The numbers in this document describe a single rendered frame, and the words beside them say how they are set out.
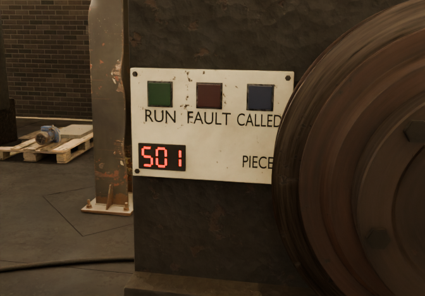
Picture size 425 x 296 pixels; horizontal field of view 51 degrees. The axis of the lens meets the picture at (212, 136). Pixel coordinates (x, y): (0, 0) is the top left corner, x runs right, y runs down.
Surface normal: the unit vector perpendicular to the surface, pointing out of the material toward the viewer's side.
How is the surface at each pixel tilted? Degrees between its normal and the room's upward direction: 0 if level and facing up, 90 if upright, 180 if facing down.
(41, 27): 90
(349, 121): 64
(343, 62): 90
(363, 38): 90
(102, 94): 90
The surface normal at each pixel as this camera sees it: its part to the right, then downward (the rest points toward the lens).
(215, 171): -0.16, 0.21
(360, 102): -0.76, -0.48
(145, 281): 0.01, -0.98
